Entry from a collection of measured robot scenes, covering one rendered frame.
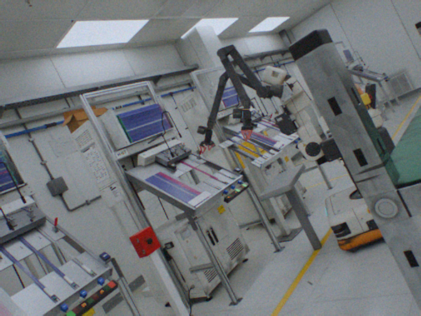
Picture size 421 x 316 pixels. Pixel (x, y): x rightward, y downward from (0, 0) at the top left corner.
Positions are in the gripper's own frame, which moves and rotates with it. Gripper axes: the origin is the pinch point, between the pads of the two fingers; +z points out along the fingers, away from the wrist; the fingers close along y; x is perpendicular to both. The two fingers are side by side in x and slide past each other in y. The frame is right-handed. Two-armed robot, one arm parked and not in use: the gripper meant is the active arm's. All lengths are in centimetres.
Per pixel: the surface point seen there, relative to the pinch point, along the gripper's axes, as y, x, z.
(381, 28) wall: -748, -37, -79
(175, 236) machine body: 59, 23, 45
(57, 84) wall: -18, -237, 15
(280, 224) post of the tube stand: -39, 71, 59
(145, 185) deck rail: 60, -11, 16
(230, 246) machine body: 9, 48, 70
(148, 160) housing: 36.9, -31.5, 10.3
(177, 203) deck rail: 59, 21, 15
